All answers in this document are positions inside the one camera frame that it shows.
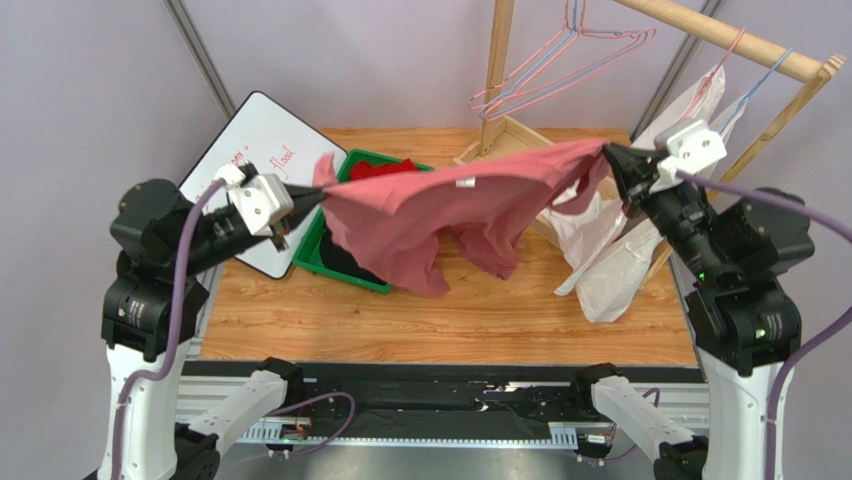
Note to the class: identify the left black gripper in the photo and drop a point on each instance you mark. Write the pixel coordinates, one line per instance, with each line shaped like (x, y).
(305, 198)

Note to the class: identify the white whiteboard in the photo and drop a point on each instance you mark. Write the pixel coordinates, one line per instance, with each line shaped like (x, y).
(275, 141)

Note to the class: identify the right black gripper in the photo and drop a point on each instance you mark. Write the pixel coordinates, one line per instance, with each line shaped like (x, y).
(643, 182)

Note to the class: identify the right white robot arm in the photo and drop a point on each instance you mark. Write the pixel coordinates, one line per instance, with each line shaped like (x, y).
(746, 328)

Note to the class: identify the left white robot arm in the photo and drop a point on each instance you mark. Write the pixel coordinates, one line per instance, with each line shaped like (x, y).
(150, 314)

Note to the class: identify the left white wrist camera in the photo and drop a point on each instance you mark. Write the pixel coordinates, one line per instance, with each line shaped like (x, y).
(261, 200)

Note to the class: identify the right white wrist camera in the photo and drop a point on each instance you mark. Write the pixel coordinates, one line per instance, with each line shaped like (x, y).
(689, 146)

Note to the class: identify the red t shirt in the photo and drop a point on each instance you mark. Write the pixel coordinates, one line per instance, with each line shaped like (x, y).
(365, 170)

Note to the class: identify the wooden clothes rack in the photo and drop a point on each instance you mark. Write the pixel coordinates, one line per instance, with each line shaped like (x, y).
(507, 135)

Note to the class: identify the pink hanger holding shirt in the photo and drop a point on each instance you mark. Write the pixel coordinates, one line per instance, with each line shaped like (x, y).
(702, 98)

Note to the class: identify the green plastic bin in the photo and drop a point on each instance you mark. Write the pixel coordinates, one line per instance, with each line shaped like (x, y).
(307, 254)

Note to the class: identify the pink t shirt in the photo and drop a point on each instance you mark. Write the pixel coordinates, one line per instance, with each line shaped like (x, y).
(391, 224)

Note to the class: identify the blue hanger holding shirt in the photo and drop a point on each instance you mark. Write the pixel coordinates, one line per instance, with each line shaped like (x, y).
(725, 122)

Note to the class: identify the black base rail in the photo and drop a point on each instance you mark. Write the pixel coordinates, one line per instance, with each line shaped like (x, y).
(434, 405)

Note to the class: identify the white shirt on blue hanger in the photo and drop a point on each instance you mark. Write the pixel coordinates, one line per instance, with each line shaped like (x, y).
(617, 255)

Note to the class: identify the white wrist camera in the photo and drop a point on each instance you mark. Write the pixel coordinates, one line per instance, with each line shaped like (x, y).
(261, 200)
(689, 146)

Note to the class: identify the black t shirt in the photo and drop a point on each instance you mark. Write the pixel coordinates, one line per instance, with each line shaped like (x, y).
(339, 260)

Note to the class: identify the white shirt on pink hanger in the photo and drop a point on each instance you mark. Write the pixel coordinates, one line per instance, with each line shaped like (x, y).
(566, 225)

